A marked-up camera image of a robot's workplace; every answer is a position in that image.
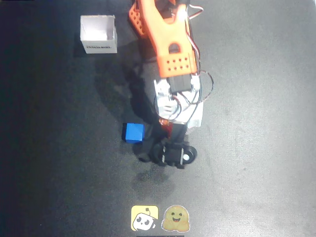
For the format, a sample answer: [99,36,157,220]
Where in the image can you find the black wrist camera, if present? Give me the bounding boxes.
[148,123,198,170]

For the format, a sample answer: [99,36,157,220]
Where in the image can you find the yellow robot sticker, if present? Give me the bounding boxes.
[130,205,159,232]

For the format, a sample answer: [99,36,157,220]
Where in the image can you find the hugging face emoji sticker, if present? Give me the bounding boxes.
[161,204,191,233]

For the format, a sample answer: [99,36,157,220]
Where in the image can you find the blue cube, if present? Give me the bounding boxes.
[122,122,145,144]

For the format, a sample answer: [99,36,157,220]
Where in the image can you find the red white servo wires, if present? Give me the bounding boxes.
[172,4,215,106]

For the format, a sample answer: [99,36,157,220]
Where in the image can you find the black camera cable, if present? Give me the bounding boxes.
[185,71,202,124]

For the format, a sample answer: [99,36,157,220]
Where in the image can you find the white open cardboard box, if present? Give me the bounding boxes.
[79,14,118,54]

